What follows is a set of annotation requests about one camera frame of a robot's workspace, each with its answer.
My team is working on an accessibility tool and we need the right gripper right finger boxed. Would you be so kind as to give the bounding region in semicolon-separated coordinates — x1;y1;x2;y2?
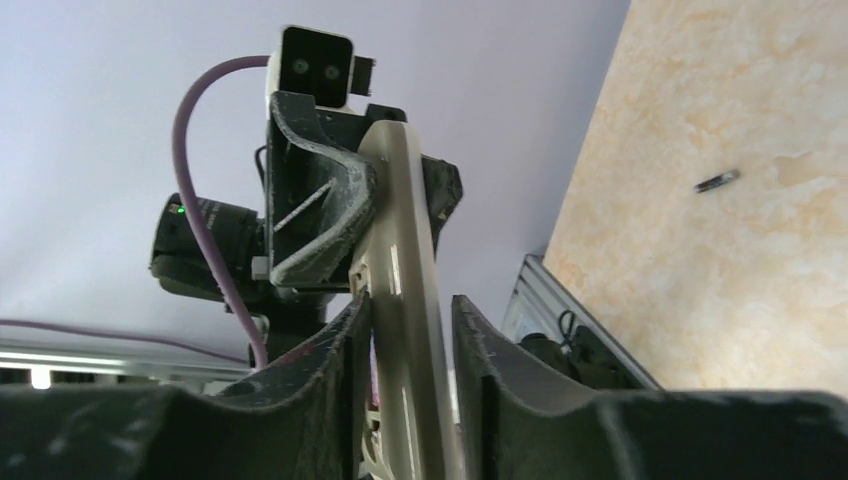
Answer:
452;295;847;479

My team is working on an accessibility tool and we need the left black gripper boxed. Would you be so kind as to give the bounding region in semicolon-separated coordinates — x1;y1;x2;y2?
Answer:
264;90;464;293

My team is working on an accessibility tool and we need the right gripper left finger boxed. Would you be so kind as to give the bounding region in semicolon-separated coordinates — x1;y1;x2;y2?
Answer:
1;294;371;479

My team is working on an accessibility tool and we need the beige remote control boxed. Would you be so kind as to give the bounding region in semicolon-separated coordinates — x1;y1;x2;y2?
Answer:
350;120;462;479

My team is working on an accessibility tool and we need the small dark battery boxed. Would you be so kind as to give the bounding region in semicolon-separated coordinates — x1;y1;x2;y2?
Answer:
693;169;741;194

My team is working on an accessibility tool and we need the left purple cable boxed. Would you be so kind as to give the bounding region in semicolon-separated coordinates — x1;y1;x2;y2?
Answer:
0;55;273;372

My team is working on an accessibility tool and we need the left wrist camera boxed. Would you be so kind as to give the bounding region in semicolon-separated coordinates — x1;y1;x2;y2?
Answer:
266;24;376;110

